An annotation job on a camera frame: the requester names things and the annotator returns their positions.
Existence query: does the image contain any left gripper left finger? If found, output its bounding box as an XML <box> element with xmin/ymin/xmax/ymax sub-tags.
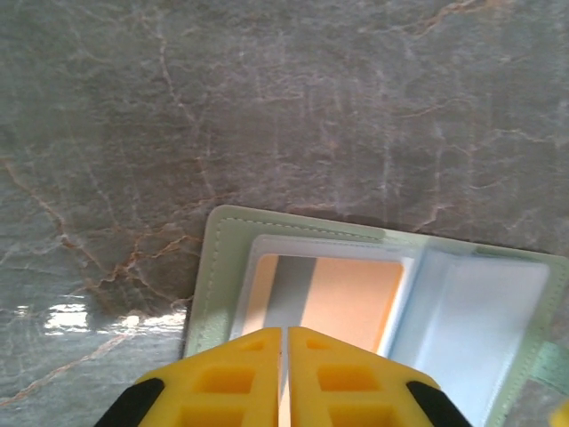
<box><xmin>92</xmin><ymin>326</ymin><xmax>285</xmax><ymax>427</ymax></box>

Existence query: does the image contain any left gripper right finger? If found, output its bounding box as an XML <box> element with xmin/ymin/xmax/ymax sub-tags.
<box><xmin>287</xmin><ymin>326</ymin><xmax>475</xmax><ymax>427</ymax></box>

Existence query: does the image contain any orange card with grey stripe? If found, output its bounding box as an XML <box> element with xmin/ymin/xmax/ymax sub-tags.
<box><xmin>252</xmin><ymin>253</ymin><xmax>406</xmax><ymax>353</ymax></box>

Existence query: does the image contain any green card holder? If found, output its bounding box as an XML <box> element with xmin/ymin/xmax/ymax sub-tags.
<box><xmin>182</xmin><ymin>204</ymin><xmax>569</xmax><ymax>427</ymax></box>

